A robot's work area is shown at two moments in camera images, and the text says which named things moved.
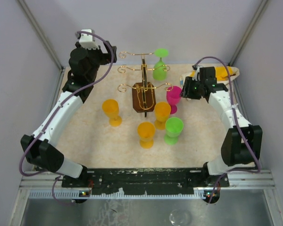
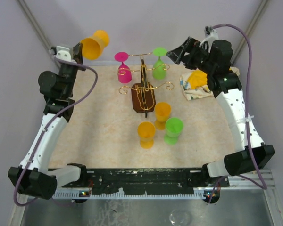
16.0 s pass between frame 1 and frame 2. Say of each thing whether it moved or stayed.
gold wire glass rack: stayed
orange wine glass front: stayed
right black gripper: moved
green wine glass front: stayed
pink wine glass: moved
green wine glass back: stayed
